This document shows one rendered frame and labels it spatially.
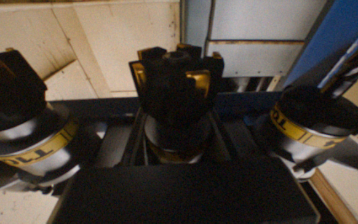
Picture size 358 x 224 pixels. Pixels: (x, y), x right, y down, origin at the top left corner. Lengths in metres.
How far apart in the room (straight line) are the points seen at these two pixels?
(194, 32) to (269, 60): 0.42
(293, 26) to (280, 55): 0.13
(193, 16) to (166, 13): 0.37
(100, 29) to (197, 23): 0.70
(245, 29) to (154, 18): 0.58
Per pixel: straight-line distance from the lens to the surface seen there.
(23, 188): 0.28
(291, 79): 0.21
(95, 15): 1.11
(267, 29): 0.74
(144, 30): 1.02
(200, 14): 0.66
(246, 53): 0.73
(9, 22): 0.82
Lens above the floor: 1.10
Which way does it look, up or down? 43 degrees up
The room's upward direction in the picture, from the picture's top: 179 degrees clockwise
